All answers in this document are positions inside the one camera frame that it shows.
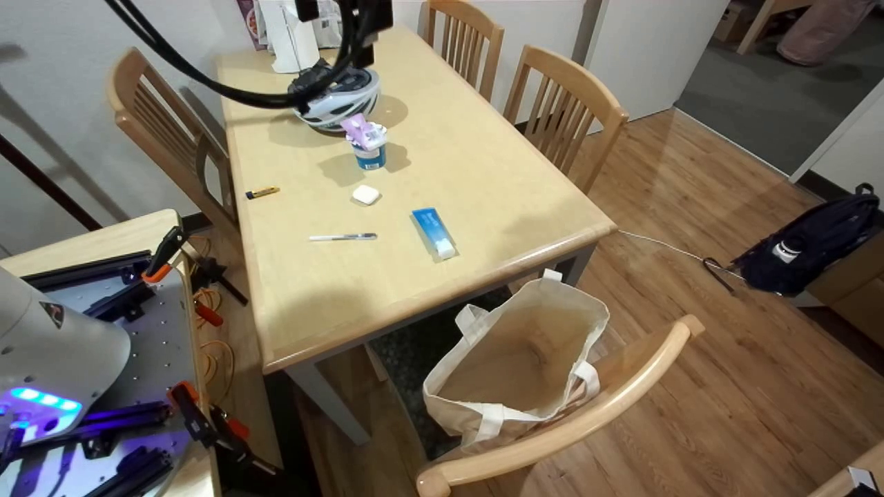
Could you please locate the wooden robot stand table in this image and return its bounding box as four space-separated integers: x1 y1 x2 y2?
0 207 228 497

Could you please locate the clear plastic bag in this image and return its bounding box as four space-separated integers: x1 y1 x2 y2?
419 276 612 454

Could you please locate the slatted wooden dining chair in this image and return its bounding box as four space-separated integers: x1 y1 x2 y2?
499 41 631 193
417 0 508 102
106 46 242 244

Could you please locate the tall white container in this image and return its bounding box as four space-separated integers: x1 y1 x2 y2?
257 0 323 74

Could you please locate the grey perforated mounting plate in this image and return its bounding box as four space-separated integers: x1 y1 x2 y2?
0 260 200 497

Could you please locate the grey table leg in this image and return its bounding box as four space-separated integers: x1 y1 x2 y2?
281 358 372 447
548 245 598 288

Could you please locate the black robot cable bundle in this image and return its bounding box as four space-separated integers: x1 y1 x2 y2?
101 0 381 110

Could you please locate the black orange bar clamp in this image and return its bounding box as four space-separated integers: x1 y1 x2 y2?
187 256 251 332
164 382 283 483
138 222 193 288

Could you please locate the navy blue backpack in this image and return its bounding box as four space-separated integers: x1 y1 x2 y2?
732 182 884 299

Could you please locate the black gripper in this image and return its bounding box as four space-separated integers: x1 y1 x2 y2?
330 0 385 73

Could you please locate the curved back wooden chair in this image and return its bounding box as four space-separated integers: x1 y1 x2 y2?
410 313 706 497

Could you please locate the wooden frame pink cushion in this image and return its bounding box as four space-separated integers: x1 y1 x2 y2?
732 0 877 69

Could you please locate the white black bicycle helmet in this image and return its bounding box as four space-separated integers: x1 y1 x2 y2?
287 60 383 138

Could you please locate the black metal bracket bar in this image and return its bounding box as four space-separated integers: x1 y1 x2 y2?
79 280 159 327
19 249 155 294
0 397 174 463
86 445 178 497

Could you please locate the small white square case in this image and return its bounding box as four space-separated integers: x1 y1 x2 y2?
348 182 383 207

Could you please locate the white floor cord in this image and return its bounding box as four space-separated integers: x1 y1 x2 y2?
612 227 740 295

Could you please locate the white cup blue label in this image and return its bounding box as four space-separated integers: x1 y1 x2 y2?
352 140 390 175

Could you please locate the dark grey rug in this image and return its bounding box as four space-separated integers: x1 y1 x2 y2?
363 289 519 463

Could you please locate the clear white pen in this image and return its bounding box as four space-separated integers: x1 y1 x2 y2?
307 229 381 245

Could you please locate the purple foil packet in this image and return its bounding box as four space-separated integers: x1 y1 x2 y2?
337 114 390 151

